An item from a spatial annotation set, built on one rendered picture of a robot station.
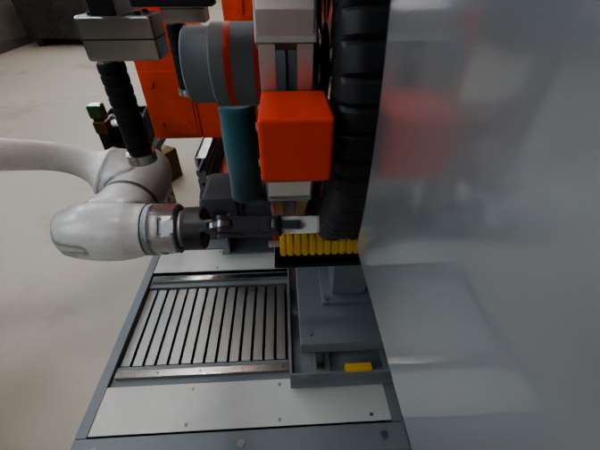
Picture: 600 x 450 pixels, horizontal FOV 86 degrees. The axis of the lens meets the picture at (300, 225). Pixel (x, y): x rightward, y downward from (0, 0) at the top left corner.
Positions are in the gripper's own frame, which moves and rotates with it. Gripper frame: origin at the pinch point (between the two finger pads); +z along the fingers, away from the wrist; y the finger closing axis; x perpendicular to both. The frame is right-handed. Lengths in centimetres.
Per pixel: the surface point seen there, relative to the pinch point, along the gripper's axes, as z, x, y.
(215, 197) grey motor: -25, 15, -48
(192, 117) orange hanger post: -33, 42, -48
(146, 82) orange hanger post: -44, 50, -39
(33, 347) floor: -88, -32, -58
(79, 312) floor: -80, -23, -68
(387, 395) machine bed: 24, -44, -35
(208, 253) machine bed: -34, -2, -77
